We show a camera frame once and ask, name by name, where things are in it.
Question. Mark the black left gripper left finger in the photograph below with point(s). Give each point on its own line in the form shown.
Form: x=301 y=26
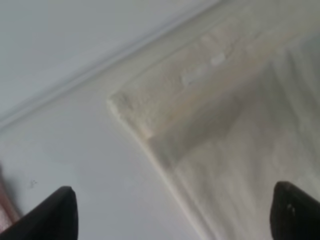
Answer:
x=56 y=218

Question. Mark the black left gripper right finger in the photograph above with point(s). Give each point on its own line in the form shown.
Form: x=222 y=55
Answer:
x=294 y=214

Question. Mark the pink terry towel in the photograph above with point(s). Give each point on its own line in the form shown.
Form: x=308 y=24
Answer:
x=8 y=212

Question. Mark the cream white terry towel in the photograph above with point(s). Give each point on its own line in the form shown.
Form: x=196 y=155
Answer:
x=233 y=112

